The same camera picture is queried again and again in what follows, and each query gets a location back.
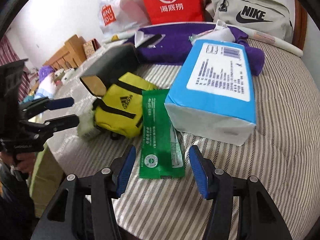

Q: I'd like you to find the beige Nike bag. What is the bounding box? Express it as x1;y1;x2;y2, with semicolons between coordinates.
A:
206;0;293;42

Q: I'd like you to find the white plush toy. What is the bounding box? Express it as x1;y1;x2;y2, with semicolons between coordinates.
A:
54;68;75;85

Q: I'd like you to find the rolled paper poster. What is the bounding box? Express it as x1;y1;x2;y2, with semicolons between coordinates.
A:
102;24;303;57

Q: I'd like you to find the green tissue pack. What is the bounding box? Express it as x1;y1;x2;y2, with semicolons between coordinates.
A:
77;110;99;140

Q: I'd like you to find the brown wooden door frame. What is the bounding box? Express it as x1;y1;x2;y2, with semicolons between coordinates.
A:
292;0;308;50

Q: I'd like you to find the green wet wipe packet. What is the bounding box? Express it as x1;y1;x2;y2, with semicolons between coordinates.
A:
139;89;185;179

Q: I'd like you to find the red Haidilao paper bag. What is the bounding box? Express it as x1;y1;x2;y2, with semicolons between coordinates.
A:
143;0;204;25

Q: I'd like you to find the purple towel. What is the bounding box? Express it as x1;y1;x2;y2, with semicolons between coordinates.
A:
136;22;265;76

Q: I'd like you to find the purple plush toy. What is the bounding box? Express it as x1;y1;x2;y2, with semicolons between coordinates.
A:
38;65;55;83

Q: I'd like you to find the dark tin box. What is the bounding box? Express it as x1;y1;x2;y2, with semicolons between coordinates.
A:
80;43;140;97

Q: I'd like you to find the red striped curtain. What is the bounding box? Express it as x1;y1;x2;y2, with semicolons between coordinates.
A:
1;35;30;103

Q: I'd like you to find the person left hand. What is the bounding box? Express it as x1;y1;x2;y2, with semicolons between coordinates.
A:
1;151;36;175

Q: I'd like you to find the yellow Adidas pouch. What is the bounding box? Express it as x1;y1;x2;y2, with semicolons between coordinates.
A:
93;72;157;138

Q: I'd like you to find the brown decorated box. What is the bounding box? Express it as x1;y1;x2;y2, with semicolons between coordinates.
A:
82;38;100;59

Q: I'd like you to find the white Miniso plastic bag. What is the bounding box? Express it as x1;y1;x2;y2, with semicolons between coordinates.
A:
97;0;149;38

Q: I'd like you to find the blue tissue pack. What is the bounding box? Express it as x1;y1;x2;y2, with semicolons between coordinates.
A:
164;40;256;146

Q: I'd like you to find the white sponge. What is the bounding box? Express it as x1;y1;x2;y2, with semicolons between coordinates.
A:
189;20;235;45

